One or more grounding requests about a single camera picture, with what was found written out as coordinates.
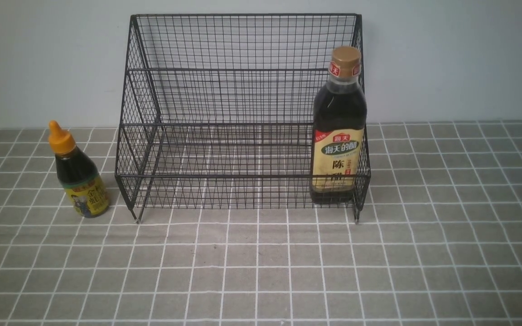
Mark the tall dark vinegar bottle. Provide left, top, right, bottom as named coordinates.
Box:
left=310, top=46, right=367, bottom=205

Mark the small orange-capped sauce bottle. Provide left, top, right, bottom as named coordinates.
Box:
left=48, top=120, right=110, bottom=218

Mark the grey checked tablecloth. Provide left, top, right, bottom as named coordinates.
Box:
left=0, top=120, right=522, bottom=326

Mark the black wire mesh rack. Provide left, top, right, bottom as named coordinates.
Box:
left=115, top=13, right=363, bottom=222

